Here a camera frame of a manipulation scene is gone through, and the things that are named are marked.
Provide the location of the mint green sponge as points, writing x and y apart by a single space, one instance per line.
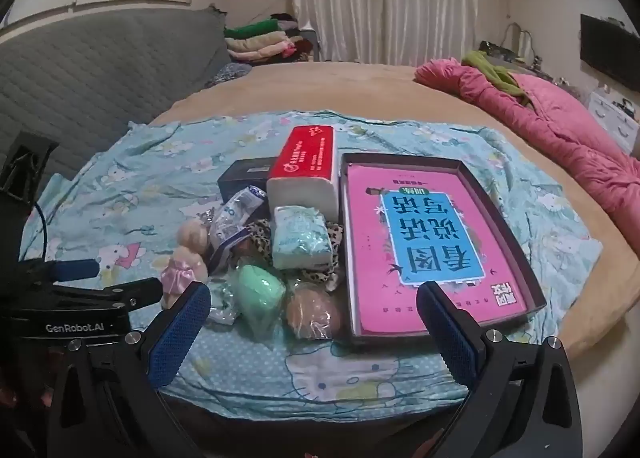
257 293

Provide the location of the cluttered dresser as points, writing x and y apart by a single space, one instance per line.
495 49

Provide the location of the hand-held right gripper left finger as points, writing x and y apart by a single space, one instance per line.
180 333

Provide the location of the grey quilted headboard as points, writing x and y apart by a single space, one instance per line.
100 78

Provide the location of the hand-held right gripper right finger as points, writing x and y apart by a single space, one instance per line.
450 333

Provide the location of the orange puff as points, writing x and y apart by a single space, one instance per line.
312 313

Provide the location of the blue white plastic packet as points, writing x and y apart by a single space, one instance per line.
232 218

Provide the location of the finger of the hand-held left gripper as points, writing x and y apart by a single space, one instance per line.
135 293
75 269

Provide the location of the pink quilt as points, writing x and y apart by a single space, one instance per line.
575 138

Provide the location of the cartoon cat printed blanket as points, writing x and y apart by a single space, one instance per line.
150 198

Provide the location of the white drawer cabinet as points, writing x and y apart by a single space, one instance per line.
615 118

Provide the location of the stack of folded clothes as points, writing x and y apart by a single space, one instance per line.
255 41

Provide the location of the black television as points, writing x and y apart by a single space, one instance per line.
607 48

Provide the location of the arched mirror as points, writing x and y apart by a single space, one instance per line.
515 38

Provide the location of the pink book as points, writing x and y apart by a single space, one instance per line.
370 248

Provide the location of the dark speckled cloth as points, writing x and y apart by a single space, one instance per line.
230 72

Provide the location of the green white tissue packet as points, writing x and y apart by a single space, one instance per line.
300 238

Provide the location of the tan bed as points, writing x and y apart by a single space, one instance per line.
350 83

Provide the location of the leopard print cloth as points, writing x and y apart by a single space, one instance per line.
258 233

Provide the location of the dark cardboard box tray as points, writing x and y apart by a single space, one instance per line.
390 340

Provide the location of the red tissue pack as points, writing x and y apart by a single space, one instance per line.
305 153

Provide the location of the green garment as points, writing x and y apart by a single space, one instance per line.
487 66

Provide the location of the plush toy with pink skirt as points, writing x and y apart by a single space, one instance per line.
192 238

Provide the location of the black box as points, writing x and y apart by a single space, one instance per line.
245 176

